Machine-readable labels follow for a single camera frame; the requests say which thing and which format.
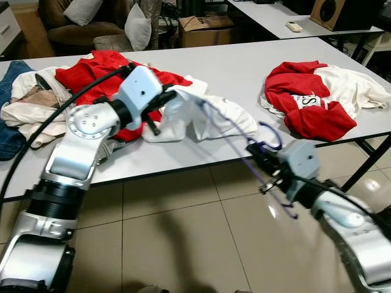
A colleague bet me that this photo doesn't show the purple plastic hanger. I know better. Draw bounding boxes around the purple plastic hanger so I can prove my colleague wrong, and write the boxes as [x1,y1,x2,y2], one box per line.
[197,99,300,220]

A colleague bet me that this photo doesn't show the red shirt with white print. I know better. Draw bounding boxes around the red shirt with white print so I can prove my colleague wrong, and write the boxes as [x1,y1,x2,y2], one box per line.
[264,60,358,142]

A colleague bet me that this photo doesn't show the white table black legs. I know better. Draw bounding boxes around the white table black legs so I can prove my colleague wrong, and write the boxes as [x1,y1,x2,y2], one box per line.
[227,0,386,62]
[0,37,391,202]

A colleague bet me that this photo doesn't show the brown cardboard box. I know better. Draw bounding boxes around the brown cardboard box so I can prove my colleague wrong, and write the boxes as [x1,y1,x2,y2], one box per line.
[178,15,236,48]

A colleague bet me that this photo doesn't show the light grey pillow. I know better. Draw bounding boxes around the light grey pillow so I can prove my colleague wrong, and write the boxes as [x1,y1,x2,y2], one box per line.
[124,3,152,51]
[63,0,104,26]

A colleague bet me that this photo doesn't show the plain red garment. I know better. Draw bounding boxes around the plain red garment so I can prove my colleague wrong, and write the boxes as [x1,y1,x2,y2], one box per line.
[55,50,193,142]

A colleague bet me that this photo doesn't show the brown armchair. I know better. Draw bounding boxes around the brown armchair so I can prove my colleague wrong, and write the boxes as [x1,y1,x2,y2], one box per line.
[38,0,163,52]

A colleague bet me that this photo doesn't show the cream white garment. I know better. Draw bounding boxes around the cream white garment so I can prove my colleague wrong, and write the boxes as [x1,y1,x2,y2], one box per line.
[260,64,391,120]

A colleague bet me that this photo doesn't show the beige crumpled garment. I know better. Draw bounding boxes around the beige crumpled garment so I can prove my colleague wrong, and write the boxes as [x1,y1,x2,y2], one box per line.
[0,66,77,149]

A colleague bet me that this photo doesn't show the blue denim jeans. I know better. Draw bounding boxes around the blue denim jeans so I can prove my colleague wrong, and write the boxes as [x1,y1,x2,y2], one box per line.
[0,60,34,161]

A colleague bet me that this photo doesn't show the wooden front black speaker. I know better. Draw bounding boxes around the wooden front black speaker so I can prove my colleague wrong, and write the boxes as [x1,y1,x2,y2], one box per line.
[310,0,391,31]

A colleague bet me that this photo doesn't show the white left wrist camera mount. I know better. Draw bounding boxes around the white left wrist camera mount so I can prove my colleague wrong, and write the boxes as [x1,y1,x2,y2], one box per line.
[116,64,164,114]

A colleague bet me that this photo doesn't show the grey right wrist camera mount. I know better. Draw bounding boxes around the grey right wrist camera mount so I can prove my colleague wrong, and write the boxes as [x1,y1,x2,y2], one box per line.
[284,140,320,202]

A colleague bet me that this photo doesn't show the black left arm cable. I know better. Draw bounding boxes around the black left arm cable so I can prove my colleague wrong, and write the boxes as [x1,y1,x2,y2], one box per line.
[0,61,138,202]

